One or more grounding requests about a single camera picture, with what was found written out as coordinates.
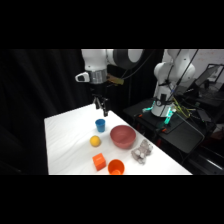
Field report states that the orange cube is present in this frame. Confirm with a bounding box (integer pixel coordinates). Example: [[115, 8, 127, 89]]
[[92, 152, 107, 172]]

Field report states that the orange cup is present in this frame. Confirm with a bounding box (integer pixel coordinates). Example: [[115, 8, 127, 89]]
[[107, 158, 126, 176]]

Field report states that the black curtain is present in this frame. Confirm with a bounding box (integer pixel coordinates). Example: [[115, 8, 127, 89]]
[[0, 49, 164, 176]]

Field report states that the yellow ball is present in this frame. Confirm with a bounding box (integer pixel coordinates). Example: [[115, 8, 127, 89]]
[[89, 135, 102, 148]]

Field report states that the blue cup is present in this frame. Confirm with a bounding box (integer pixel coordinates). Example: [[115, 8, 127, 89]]
[[94, 118, 106, 133]]

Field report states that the grey plush toy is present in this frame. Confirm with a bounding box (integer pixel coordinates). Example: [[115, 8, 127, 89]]
[[130, 139, 154, 165]]

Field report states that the black laptop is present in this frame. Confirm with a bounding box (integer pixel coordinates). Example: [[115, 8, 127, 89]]
[[194, 63, 224, 90]]

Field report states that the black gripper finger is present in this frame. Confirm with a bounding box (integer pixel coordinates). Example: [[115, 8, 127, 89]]
[[101, 97, 110, 118], [94, 96, 102, 110]]

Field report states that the pink bowl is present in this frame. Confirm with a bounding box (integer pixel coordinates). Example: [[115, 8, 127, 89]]
[[109, 124, 137, 150]]

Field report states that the beige wrist camera box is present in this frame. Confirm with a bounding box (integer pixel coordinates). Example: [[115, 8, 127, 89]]
[[106, 74, 125, 86]]

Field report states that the yellow cable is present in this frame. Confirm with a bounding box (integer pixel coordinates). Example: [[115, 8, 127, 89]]
[[171, 96, 196, 120]]

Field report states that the black robot stand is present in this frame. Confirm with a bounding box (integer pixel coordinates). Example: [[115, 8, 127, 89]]
[[123, 98, 206, 155]]

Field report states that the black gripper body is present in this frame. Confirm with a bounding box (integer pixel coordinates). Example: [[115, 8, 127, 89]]
[[89, 81, 109, 99]]

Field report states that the green base light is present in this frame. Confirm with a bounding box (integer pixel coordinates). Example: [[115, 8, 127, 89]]
[[165, 108, 174, 125]]

